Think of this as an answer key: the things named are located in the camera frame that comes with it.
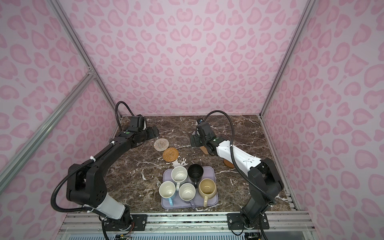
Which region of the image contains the cork flower shaped coaster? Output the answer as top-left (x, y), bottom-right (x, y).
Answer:
top-left (200, 146), bottom-right (209, 155)

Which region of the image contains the white woven round coaster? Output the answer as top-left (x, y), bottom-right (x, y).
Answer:
top-left (154, 138), bottom-right (169, 152)

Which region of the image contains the orange rattan round coaster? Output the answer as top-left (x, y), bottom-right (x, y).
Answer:
top-left (163, 148), bottom-right (179, 163)

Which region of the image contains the black mug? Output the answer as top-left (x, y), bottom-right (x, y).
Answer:
top-left (188, 164), bottom-right (204, 189)

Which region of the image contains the brown round wooden coaster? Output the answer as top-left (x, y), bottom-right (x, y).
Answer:
top-left (223, 159), bottom-right (235, 169)

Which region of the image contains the white speckled mug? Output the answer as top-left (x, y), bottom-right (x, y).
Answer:
top-left (171, 166), bottom-right (188, 191)

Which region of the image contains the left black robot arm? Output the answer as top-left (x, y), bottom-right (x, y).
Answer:
top-left (67, 127), bottom-right (159, 229)

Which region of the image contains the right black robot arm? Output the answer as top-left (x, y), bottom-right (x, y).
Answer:
top-left (190, 122), bottom-right (284, 228)

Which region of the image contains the lavender rectangular tray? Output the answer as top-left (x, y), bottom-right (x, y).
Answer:
top-left (159, 166), bottom-right (219, 209)

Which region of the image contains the beige yellow mug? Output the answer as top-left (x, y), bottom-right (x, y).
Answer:
top-left (198, 179), bottom-right (217, 207)

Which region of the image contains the left diagonal aluminium strut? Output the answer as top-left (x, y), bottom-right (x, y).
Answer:
top-left (1, 72), bottom-right (95, 193)

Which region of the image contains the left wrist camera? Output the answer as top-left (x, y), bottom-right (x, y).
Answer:
top-left (127, 115), bottom-right (147, 133)

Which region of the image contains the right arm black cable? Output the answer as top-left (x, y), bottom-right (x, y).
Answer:
top-left (202, 110), bottom-right (278, 206)

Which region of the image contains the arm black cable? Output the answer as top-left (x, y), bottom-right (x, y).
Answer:
top-left (202, 110), bottom-right (278, 206)
top-left (50, 101), bottom-right (136, 214)

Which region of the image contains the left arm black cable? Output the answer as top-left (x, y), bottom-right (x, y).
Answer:
top-left (50, 101), bottom-right (136, 214)

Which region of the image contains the white mug grey handle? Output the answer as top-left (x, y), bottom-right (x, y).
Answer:
top-left (179, 183), bottom-right (196, 209)

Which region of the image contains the white mug blue handle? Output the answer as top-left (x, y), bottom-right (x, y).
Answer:
top-left (159, 181), bottom-right (176, 207)

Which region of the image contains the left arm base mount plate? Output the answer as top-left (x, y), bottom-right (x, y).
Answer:
top-left (103, 214), bottom-right (148, 232)

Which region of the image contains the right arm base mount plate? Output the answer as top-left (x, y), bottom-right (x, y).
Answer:
top-left (226, 213), bottom-right (270, 230)

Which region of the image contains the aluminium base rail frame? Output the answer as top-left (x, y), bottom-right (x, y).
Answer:
top-left (55, 211), bottom-right (319, 240)

